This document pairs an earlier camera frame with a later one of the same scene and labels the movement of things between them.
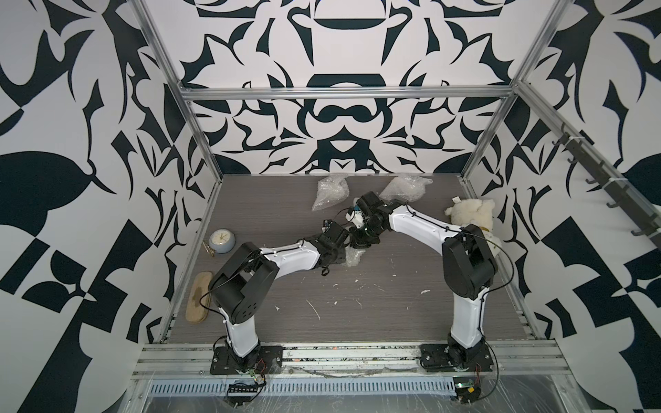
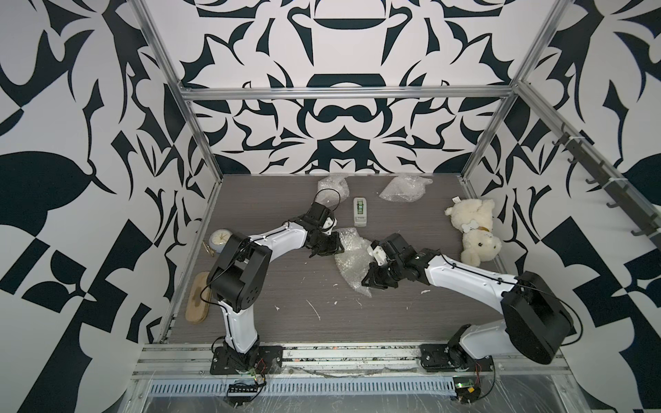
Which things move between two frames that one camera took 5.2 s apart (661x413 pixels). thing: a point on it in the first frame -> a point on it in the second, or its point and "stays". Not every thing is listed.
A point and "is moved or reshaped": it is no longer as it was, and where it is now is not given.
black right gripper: x=355 y=242 -> x=372 y=279
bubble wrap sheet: x=330 y=190 stays
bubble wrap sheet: x=352 y=256 is moved or reshaped
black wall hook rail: x=583 y=156 stays
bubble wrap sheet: x=407 y=187 stays
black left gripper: x=342 y=255 -> x=334 y=248
